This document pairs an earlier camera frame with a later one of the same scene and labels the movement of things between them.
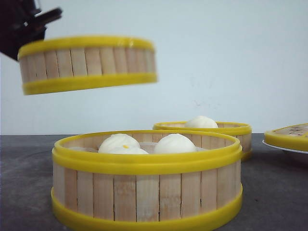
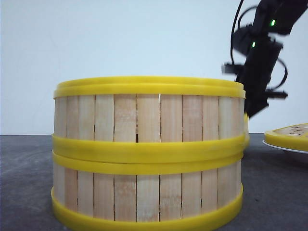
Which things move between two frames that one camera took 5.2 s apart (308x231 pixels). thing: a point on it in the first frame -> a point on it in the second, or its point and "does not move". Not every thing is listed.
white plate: (302, 152) does not move
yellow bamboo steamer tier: (117, 185) does not move
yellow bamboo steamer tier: (85, 62) -> (148, 119)
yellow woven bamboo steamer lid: (294, 135) does not move
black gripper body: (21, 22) -> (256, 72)
